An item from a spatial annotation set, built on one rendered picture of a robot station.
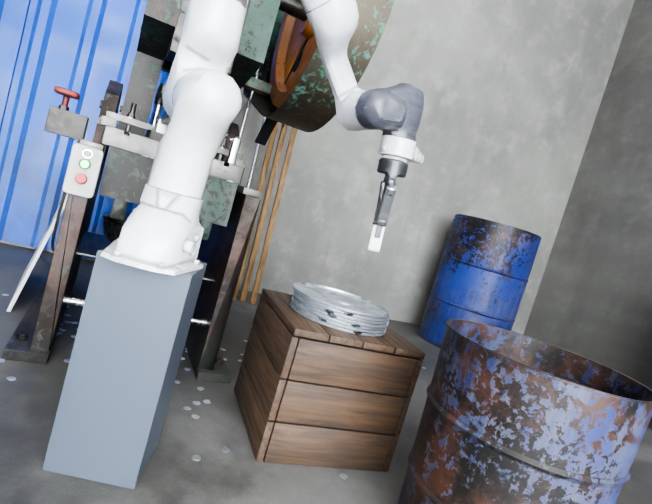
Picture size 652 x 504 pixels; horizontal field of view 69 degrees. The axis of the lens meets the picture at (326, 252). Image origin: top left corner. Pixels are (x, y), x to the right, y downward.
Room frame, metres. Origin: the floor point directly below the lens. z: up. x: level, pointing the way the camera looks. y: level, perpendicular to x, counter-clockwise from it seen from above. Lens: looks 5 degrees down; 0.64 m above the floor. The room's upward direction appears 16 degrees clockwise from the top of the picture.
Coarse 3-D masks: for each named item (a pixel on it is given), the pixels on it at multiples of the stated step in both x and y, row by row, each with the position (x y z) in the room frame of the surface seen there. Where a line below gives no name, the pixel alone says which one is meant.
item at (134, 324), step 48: (96, 288) 0.87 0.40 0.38; (144, 288) 0.88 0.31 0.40; (192, 288) 0.95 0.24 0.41; (96, 336) 0.88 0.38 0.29; (144, 336) 0.89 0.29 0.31; (96, 384) 0.88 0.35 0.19; (144, 384) 0.89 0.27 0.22; (96, 432) 0.88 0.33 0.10; (144, 432) 0.89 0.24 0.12; (96, 480) 0.88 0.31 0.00
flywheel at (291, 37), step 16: (288, 16) 2.08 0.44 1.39; (288, 32) 2.09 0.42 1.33; (304, 32) 1.81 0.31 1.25; (288, 48) 2.07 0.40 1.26; (304, 48) 1.86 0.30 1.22; (272, 64) 2.11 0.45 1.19; (288, 64) 2.01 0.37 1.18; (304, 64) 1.81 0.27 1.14; (272, 80) 2.04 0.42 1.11; (288, 80) 1.95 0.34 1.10; (272, 96) 1.97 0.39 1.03
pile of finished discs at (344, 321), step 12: (300, 300) 1.28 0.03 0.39; (312, 300) 1.25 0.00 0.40; (300, 312) 1.27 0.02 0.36; (312, 312) 1.24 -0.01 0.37; (324, 312) 1.23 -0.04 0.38; (336, 312) 1.26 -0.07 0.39; (348, 312) 1.26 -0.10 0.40; (324, 324) 1.23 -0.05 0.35; (336, 324) 1.22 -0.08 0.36; (348, 324) 1.22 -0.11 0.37; (360, 324) 1.23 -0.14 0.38; (372, 324) 1.28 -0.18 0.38; (384, 324) 1.33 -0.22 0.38
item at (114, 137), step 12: (108, 132) 1.45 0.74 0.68; (120, 132) 1.46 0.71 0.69; (108, 144) 1.45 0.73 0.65; (120, 144) 1.47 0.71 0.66; (132, 144) 1.48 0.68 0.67; (144, 144) 1.50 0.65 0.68; (156, 144) 1.51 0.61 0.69; (216, 168) 1.60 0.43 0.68; (228, 168) 1.61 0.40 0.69; (240, 168) 1.63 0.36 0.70; (228, 180) 1.62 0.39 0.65; (240, 180) 1.64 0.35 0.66
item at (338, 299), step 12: (300, 288) 1.36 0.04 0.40; (312, 288) 1.43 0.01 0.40; (324, 288) 1.49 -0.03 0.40; (324, 300) 1.29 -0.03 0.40; (336, 300) 1.31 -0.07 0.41; (348, 300) 1.36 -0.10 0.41; (360, 300) 1.46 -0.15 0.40; (360, 312) 1.24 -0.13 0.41; (372, 312) 1.32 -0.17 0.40; (384, 312) 1.38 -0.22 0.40
